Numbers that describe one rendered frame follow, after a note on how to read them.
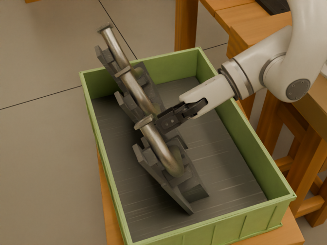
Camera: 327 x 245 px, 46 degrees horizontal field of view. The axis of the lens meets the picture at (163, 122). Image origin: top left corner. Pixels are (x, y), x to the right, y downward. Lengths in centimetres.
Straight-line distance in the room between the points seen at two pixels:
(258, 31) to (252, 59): 79
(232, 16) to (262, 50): 89
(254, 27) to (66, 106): 139
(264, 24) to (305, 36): 91
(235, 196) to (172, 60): 51
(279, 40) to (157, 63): 60
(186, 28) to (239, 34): 62
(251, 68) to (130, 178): 51
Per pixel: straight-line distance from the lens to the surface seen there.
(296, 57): 70
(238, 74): 75
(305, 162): 146
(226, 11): 168
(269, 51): 76
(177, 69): 135
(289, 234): 113
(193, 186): 100
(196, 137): 119
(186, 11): 204
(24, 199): 217
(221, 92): 74
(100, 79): 128
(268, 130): 161
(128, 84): 90
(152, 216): 104
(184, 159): 100
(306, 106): 129
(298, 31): 70
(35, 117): 252
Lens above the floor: 176
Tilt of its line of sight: 48 degrees down
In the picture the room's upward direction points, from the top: straight up
